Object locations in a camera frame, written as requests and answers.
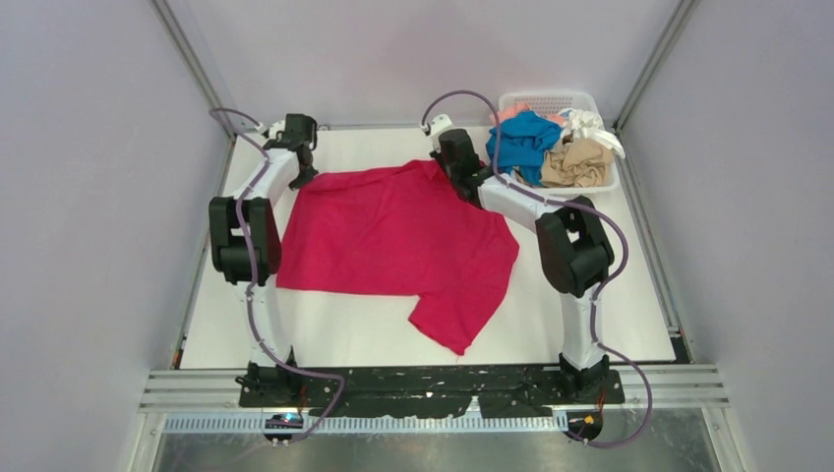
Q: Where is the magenta t shirt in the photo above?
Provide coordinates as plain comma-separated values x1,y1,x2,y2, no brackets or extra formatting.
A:
276,160,519,355

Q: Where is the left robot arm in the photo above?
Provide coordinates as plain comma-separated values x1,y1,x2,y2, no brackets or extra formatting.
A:
208,113,318,407

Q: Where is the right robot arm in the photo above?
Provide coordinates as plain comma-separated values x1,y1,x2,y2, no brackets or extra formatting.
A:
424,127,615,404

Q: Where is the blue t shirt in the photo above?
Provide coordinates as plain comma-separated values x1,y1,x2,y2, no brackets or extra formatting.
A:
486,110,563,186

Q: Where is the salmon pink t shirt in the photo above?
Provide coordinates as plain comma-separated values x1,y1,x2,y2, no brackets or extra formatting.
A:
492,102,566,127

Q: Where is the white plastic basket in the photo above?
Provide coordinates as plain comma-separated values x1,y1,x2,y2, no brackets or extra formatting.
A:
499,91,620,197

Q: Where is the white t shirt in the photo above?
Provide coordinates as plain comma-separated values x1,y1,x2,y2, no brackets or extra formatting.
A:
559,108,626,159

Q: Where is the beige t shirt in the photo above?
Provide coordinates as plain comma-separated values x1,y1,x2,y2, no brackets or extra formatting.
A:
540,138,615,188

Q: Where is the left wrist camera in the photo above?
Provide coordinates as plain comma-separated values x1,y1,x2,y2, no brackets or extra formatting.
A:
257,120,285,139

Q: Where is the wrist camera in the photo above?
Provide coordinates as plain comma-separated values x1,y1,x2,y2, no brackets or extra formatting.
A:
257,120,285,139
423,114,454,137

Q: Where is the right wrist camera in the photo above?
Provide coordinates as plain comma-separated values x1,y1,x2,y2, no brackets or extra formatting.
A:
423,114,454,137

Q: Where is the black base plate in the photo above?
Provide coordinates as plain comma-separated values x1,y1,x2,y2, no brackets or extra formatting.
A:
235,364,625,419

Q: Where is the aluminium frame rail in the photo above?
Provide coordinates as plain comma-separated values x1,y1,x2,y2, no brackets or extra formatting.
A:
139,364,730,413

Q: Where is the slotted cable duct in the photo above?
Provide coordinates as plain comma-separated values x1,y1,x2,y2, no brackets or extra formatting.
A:
163,411,568,435

